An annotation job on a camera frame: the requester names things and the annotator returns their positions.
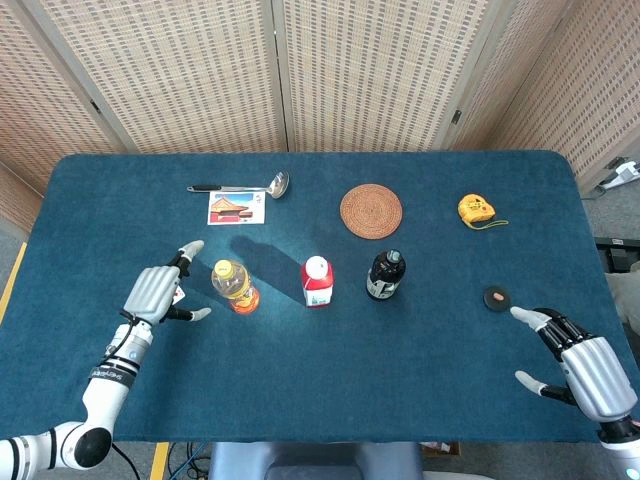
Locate white floor device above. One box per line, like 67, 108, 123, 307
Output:
597, 157, 640, 191

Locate yellow tape measure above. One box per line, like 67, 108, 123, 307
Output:
457, 194, 510, 231

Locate blue floor cable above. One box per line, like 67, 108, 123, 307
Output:
168, 442, 207, 480

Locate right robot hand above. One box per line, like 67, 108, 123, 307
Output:
509, 305, 640, 422

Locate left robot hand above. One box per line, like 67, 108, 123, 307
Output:
122, 239, 213, 327

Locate orange iced tea bottle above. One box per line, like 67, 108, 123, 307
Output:
210, 258, 260, 315

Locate metal ladle black handle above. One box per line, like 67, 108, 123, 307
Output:
186, 170, 291, 200

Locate blue table cloth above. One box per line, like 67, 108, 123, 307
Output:
0, 151, 640, 444

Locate woven folding screen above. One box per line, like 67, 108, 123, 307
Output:
0, 0, 640, 234

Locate black floor cable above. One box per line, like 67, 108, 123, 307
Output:
110, 442, 145, 480

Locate black round disc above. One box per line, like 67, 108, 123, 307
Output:
482, 285, 512, 314

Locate dark tea bottle black cap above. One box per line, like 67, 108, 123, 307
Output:
365, 248, 407, 303

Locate round woven rattan coaster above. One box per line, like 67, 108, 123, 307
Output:
339, 183, 404, 240

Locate palace picture postcard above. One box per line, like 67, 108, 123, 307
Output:
207, 189, 268, 226

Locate red juice bottle white cap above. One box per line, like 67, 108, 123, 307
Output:
300, 255, 335, 309

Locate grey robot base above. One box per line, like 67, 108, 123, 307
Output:
207, 442, 426, 480

